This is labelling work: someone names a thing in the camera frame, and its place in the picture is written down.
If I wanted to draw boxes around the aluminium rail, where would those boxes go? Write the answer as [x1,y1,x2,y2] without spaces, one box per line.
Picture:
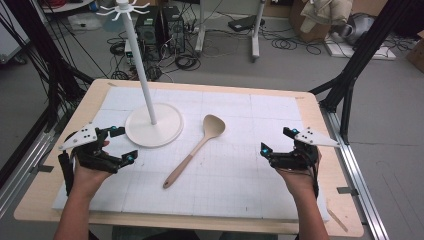
[0,128,57,218]
[319,105,390,240]

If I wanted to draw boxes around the black computer tower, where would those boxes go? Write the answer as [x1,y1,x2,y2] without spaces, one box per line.
[162,5,186,56]
[134,5,165,62]

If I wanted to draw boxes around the black metal frame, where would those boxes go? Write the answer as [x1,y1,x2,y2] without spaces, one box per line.
[309,0,415,145]
[0,0,95,134]

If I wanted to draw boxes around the white flat board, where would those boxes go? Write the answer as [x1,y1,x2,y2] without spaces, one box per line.
[323,35,398,62]

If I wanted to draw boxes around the beige cloth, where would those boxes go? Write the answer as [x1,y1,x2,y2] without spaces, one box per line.
[299,0,354,35]

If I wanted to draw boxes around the flat black device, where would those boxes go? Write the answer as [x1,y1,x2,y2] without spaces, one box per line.
[227,14,266,33]

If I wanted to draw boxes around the grey bag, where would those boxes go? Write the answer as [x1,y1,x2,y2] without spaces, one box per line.
[339,12,377,47]

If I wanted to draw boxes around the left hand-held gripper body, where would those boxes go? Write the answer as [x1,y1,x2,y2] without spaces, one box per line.
[59,123,119,174]

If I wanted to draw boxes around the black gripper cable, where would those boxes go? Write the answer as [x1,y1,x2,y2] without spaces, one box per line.
[311,155,321,200]

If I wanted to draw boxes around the black wrist strap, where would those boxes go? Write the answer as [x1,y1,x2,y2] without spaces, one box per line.
[57,150,75,197]

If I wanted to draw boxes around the large cardboard box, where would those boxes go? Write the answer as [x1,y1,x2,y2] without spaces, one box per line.
[288,0,355,43]

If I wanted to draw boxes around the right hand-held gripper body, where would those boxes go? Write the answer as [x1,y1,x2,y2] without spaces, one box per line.
[268,126,341,172]

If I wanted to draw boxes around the person's right hand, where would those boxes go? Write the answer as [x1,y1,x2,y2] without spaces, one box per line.
[275,149,323,200]

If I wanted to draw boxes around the white grid mat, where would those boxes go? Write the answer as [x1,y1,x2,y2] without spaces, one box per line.
[52,85,332,223]

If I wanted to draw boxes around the small cardboard box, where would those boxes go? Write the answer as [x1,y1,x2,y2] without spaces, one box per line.
[405,29,424,74]

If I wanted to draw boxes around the white hook stand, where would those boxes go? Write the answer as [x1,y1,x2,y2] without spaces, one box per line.
[95,0,185,149]

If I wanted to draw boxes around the person's dark pants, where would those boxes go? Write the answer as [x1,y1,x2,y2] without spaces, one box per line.
[111,225,278,240]

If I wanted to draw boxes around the white metal stand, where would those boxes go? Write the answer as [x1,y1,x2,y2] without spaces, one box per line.
[194,0,268,64]

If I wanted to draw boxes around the thin wooden stick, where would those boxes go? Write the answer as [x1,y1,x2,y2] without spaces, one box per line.
[326,207,350,234]

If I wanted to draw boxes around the person's left hand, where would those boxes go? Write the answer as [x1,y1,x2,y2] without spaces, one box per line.
[70,139,113,198]

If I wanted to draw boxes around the wooden spoon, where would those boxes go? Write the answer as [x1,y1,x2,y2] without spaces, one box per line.
[162,114,227,190]

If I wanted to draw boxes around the coiled black cable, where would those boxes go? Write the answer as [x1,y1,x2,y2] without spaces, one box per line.
[270,35,323,57]
[174,53,202,72]

